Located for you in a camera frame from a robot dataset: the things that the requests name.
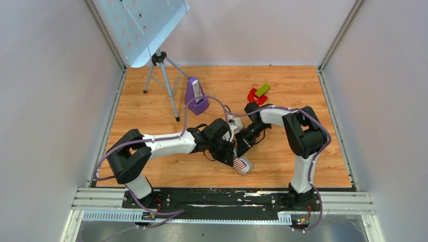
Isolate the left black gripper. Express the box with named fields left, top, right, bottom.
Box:
left=208, top=136, right=235, bottom=166

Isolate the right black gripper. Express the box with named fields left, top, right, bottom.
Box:
left=234, top=124, right=270, bottom=158

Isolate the flag print glasses case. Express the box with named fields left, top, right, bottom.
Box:
left=233, top=148, right=253, bottom=175

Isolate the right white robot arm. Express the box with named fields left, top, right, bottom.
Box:
left=236, top=102, right=331, bottom=211

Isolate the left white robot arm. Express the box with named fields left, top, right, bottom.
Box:
left=106, top=118, right=243, bottom=208

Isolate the red horseshoe magnet toy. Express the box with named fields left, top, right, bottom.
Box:
left=247, top=88, right=268, bottom=105

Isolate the purple metronome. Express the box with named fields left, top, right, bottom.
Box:
left=185, top=77, right=209, bottom=115

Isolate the green block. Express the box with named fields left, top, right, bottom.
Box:
left=255, top=84, right=271, bottom=97

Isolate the blue perforated music stand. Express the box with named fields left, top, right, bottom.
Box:
left=97, top=0, right=190, bottom=122

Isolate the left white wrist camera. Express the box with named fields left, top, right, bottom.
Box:
left=222, top=124, right=236, bottom=142

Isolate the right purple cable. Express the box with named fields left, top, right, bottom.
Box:
left=224, top=105, right=332, bottom=233

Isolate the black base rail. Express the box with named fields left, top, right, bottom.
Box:
left=122, top=188, right=321, bottom=221

